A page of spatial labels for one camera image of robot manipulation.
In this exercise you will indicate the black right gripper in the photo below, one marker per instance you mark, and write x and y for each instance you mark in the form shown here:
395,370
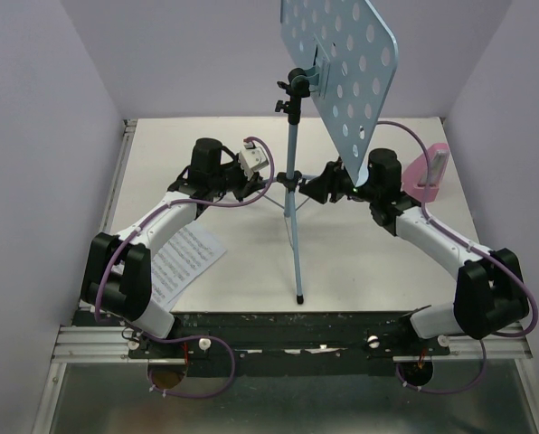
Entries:
319,189

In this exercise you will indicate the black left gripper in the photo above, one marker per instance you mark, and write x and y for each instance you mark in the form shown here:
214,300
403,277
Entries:
249,187

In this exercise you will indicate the sheet music pages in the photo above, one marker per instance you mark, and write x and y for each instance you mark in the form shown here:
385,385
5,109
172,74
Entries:
186,256

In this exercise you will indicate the pink metronome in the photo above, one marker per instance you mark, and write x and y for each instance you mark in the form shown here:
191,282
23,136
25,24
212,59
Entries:
416,176

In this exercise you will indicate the blue music stand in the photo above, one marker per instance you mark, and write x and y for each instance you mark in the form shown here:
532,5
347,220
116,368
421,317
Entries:
345,57

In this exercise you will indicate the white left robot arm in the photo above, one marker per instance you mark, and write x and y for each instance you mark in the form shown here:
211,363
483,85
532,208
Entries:
118,277

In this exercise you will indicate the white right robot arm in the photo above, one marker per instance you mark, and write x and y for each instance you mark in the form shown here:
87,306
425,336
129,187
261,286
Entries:
488,296

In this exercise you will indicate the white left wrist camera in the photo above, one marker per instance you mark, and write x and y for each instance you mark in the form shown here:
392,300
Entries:
252,159

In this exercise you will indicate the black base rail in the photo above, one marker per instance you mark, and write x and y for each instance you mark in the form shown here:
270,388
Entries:
214,345

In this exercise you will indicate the aluminium frame rail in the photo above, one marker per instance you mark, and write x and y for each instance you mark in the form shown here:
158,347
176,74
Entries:
95,267

